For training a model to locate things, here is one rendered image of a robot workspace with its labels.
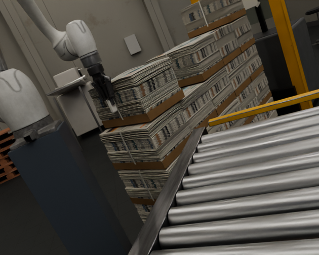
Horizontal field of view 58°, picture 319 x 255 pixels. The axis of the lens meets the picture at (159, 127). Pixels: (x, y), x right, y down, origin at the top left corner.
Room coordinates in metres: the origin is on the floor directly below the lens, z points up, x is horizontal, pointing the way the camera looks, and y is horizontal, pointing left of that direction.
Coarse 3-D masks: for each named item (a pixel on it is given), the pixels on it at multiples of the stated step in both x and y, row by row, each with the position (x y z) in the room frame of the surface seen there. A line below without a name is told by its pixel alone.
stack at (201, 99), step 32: (192, 96) 1.53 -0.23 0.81; (224, 96) 1.76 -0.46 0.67; (128, 128) 1.36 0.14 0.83; (160, 128) 1.30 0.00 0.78; (192, 128) 1.45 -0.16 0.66; (224, 128) 1.65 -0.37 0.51; (128, 160) 1.40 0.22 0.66; (160, 160) 1.25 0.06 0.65; (128, 192) 1.49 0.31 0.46; (160, 192) 1.32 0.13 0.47
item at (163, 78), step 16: (160, 64) 1.40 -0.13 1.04; (128, 80) 1.29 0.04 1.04; (144, 80) 1.31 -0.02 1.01; (160, 80) 1.38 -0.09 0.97; (176, 80) 1.45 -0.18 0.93; (128, 96) 1.32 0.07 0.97; (144, 96) 1.29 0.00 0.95; (160, 96) 1.36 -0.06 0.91; (128, 112) 1.36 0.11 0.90; (144, 112) 1.28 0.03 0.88
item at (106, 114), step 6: (126, 72) 1.64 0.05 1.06; (90, 90) 1.53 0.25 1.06; (96, 96) 1.51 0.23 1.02; (96, 102) 1.53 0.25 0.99; (102, 102) 1.49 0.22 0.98; (96, 108) 1.55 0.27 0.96; (102, 108) 1.50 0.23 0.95; (108, 108) 1.46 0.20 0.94; (102, 114) 1.52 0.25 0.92; (108, 114) 1.47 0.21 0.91; (114, 114) 1.44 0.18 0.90; (102, 120) 1.54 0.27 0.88
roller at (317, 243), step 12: (288, 240) 0.37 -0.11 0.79; (300, 240) 0.35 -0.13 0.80; (312, 240) 0.34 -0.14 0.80; (156, 252) 0.46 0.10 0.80; (168, 252) 0.44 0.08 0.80; (180, 252) 0.43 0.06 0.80; (192, 252) 0.42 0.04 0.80; (204, 252) 0.41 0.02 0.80; (216, 252) 0.40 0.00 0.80; (228, 252) 0.39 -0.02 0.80; (240, 252) 0.38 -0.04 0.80; (252, 252) 0.37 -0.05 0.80; (264, 252) 0.36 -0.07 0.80; (276, 252) 0.35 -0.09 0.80; (288, 252) 0.34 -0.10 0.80; (300, 252) 0.33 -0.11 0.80; (312, 252) 0.32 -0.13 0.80
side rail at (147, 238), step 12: (192, 132) 1.00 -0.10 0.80; (204, 132) 0.97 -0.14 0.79; (192, 144) 0.89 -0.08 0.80; (180, 156) 0.84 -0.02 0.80; (192, 156) 0.81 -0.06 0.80; (180, 168) 0.75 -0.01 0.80; (168, 180) 0.72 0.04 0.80; (180, 180) 0.69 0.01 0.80; (168, 192) 0.65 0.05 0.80; (156, 204) 0.62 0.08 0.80; (168, 204) 0.60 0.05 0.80; (156, 216) 0.57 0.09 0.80; (144, 228) 0.55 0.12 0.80; (156, 228) 0.53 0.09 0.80; (144, 240) 0.51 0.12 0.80; (156, 240) 0.50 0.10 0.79; (132, 252) 0.49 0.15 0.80; (144, 252) 0.47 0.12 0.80
